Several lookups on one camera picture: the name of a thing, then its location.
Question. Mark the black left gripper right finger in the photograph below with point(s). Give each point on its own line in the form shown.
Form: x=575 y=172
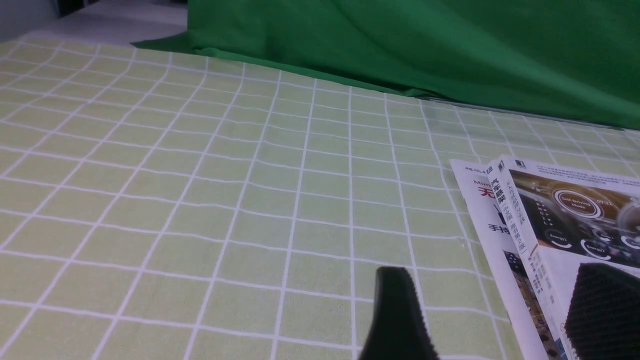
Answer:
x=603 y=320

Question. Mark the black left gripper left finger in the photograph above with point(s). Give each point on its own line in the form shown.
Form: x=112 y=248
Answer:
x=398 y=330

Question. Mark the top self-driving textbook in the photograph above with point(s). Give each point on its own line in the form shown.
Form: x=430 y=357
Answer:
x=560 y=218

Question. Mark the bottom white book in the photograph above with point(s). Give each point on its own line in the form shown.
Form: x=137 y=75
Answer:
x=535 y=339

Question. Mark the green backdrop cloth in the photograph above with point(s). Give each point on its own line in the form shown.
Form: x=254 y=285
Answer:
x=572 y=59

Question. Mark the green checkered tablecloth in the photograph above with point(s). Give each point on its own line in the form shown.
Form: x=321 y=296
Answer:
x=160 y=206

